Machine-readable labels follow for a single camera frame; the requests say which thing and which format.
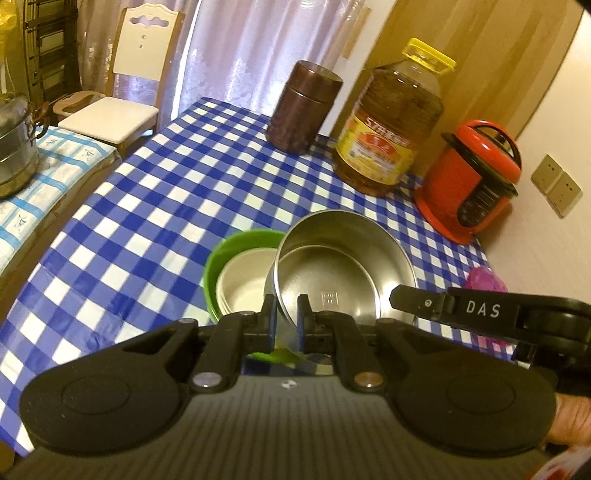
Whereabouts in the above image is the large cooking oil bottle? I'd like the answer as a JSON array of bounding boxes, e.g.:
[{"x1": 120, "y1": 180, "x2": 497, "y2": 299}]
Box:
[{"x1": 332, "y1": 38, "x2": 456, "y2": 197}]

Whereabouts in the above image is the white plastic bowl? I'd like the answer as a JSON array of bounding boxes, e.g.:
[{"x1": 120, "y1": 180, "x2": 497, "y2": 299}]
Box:
[{"x1": 215, "y1": 248, "x2": 276, "y2": 316}]

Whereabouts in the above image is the red electric pressure cooker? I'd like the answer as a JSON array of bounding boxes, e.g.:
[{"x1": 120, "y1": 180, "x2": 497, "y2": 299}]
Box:
[{"x1": 414, "y1": 120, "x2": 522, "y2": 245}]

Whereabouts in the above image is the light blue patterned cloth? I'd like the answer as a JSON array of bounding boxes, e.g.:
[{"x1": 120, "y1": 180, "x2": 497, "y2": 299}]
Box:
[{"x1": 1, "y1": 126, "x2": 120, "y2": 268}]

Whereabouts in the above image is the small stainless steel bowl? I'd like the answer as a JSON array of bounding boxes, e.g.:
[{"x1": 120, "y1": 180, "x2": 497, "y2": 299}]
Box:
[{"x1": 264, "y1": 210, "x2": 418, "y2": 350}]

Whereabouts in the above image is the white wooden chair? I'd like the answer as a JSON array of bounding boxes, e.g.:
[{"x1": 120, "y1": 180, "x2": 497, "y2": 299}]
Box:
[{"x1": 54, "y1": 3, "x2": 185, "y2": 156}]

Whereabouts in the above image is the double wall socket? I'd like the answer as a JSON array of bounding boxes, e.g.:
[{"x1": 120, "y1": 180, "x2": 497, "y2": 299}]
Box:
[{"x1": 531, "y1": 154, "x2": 583, "y2": 218}]

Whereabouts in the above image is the dark metal shelf rack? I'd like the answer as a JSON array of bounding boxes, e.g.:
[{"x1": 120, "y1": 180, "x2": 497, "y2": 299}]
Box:
[{"x1": 22, "y1": 0, "x2": 81, "y2": 106}]

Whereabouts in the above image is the green plastic bowl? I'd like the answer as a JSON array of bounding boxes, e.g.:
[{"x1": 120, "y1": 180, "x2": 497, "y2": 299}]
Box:
[{"x1": 202, "y1": 228, "x2": 309, "y2": 368}]

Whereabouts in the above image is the brown cylindrical canister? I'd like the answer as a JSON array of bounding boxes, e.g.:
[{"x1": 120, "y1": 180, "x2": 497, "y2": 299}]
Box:
[{"x1": 266, "y1": 60, "x2": 342, "y2": 155}]

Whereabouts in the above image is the person's right hand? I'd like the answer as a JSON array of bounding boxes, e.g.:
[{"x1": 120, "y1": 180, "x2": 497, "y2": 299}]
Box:
[{"x1": 547, "y1": 393, "x2": 591, "y2": 446}]

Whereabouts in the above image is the pink glass plate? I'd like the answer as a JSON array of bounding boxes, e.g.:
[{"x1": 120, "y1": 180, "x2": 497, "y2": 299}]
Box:
[{"x1": 464, "y1": 265, "x2": 514, "y2": 347}]

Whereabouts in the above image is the stainless steel pot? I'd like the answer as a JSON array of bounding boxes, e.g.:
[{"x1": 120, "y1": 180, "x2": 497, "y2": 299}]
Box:
[{"x1": 0, "y1": 92, "x2": 49, "y2": 199}]

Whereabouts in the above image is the sheer lavender curtain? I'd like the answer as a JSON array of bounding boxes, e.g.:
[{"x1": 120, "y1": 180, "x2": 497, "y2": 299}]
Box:
[{"x1": 77, "y1": 0, "x2": 365, "y2": 125}]

